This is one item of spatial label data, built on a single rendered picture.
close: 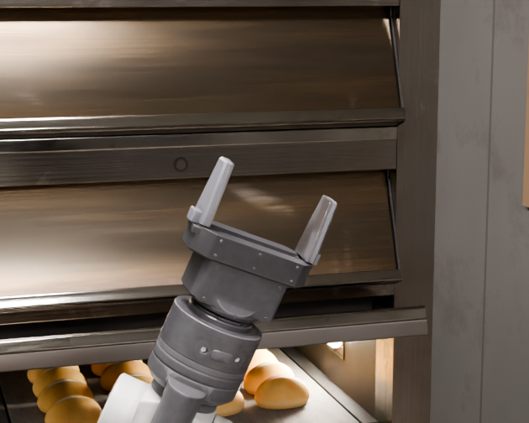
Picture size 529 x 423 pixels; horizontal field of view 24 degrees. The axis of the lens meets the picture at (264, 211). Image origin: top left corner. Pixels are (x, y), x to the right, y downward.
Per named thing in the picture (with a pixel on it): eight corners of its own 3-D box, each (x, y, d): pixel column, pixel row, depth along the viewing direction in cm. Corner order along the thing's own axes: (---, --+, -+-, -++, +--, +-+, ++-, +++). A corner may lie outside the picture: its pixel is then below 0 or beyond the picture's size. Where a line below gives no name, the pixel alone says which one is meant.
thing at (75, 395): (12, 340, 261) (11, 315, 260) (228, 322, 274) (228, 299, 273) (46, 438, 203) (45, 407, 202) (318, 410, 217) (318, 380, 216)
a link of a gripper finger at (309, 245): (321, 192, 114) (294, 252, 115) (332, 202, 111) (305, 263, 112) (335, 198, 115) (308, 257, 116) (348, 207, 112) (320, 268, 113)
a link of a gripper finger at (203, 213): (236, 165, 107) (208, 229, 108) (227, 156, 110) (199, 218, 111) (220, 159, 107) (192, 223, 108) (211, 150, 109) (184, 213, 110)
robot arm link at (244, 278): (328, 278, 110) (274, 394, 112) (294, 244, 119) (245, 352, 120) (204, 235, 105) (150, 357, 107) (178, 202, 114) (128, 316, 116)
